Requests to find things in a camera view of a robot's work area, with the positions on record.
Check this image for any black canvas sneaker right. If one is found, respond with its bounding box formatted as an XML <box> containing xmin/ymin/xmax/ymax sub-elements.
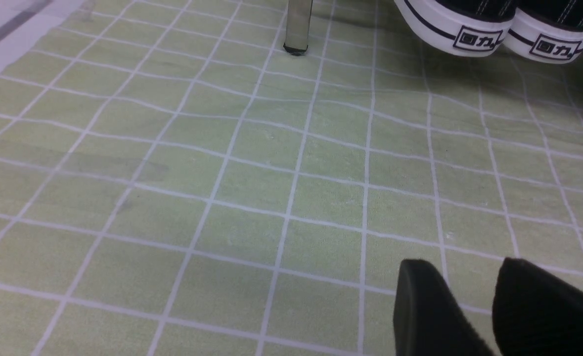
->
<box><xmin>503</xmin><ymin>0</ymin><xmax>583</xmax><ymax>64</ymax></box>

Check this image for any steel shoe rack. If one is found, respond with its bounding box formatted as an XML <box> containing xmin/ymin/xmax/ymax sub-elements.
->
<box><xmin>283</xmin><ymin>0</ymin><xmax>313</xmax><ymax>56</ymax></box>

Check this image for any black canvas sneaker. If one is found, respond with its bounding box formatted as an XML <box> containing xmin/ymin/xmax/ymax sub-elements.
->
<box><xmin>503</xmin><ymin>0</ymin><xmax>583</xmax><ymax>64</ymax></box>
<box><xmin>395</xmin><ymin>0</ymin><xmax>518</xmax><ymax>58</ymax></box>

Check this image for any black canvas sneaker left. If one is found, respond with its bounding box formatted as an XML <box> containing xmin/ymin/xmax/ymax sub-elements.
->
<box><xmin>395</xmin><ymin>0</ymin><xmax>518</xmax><ymax>58</ymax></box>

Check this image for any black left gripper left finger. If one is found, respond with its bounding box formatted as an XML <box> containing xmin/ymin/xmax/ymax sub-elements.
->
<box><xmin>393</xmin><ymin>259</ymin><xmax>494</xmax><ymax>356</ymax></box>

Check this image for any green checked tablecloth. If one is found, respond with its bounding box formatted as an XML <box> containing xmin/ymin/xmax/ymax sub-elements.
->
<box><xmin>0</xmin><ymin>0</ymin><xmax>583</xmax><ymax>356</ymax></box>

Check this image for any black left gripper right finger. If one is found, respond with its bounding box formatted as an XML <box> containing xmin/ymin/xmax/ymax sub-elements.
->
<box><xmin>492</xmin><ymin>258</ymin><xmax>583</xmax><ymax>356</ymax></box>

